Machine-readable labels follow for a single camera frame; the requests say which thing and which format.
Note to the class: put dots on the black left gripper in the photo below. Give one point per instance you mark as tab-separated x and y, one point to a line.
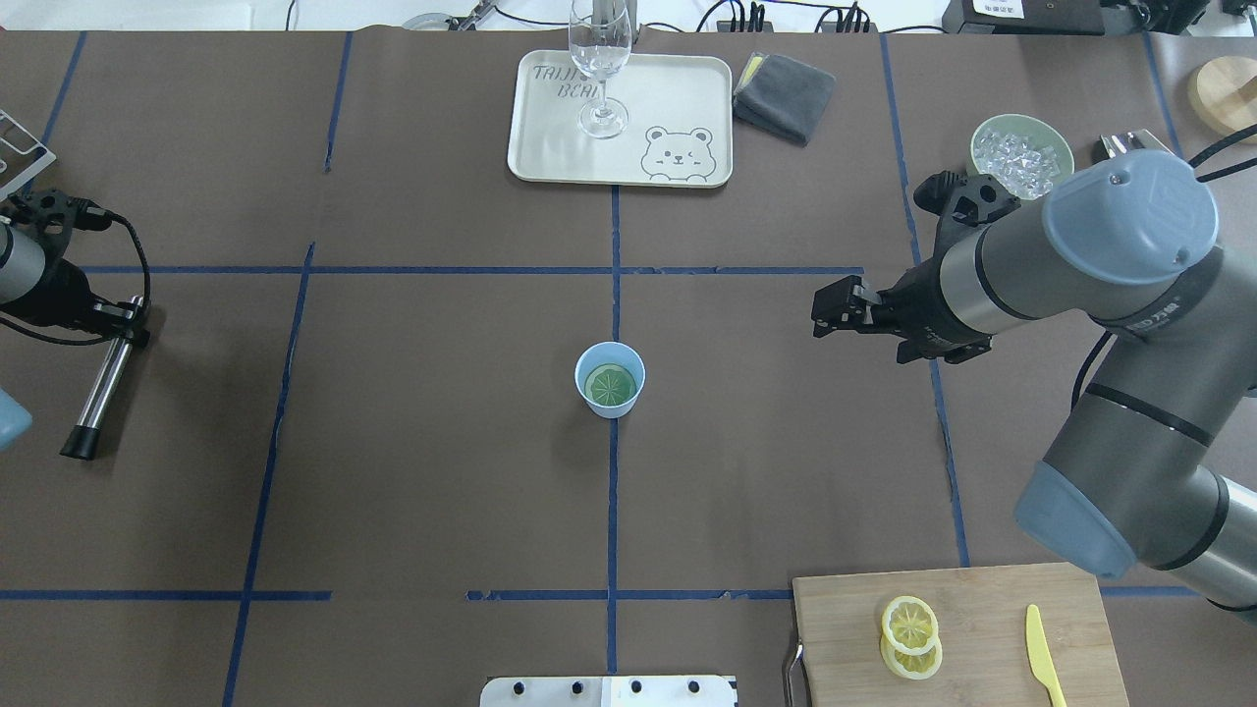
61	294

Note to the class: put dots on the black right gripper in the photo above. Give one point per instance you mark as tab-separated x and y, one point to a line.
921	304

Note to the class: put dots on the steel muddler black tip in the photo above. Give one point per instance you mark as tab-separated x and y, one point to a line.
83	441

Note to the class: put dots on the yellow lemon slice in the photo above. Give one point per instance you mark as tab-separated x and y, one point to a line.
910	626
609	385

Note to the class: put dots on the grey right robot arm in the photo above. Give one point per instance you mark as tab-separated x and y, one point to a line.
1132	243

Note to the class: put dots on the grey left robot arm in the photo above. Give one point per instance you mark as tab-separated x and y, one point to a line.
83	338

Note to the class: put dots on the light blue paper cup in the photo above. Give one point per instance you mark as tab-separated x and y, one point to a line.
610	352

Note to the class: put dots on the dark grey folded cloth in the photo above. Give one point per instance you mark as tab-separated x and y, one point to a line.
782	96

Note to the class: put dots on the green bowl of ice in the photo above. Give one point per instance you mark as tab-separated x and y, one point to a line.
1025	155

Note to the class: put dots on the cream bear print tray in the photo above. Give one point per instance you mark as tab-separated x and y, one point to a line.
679	132

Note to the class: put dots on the stainless steel ice scoop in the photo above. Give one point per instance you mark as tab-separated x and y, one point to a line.
1110	146

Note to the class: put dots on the clear wine glass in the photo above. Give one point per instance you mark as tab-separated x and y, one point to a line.
600	43

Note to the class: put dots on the bamboo cutting board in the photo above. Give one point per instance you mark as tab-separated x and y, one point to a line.
982	628

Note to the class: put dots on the yellow plastic knife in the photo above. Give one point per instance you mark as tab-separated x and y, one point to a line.
1039	656

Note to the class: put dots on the round wooden stand base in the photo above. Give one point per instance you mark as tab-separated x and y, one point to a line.
1222	94

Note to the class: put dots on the white wire cup rack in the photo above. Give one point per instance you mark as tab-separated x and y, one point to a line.
23	156

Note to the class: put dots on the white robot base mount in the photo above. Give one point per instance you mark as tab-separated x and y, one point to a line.
657	690

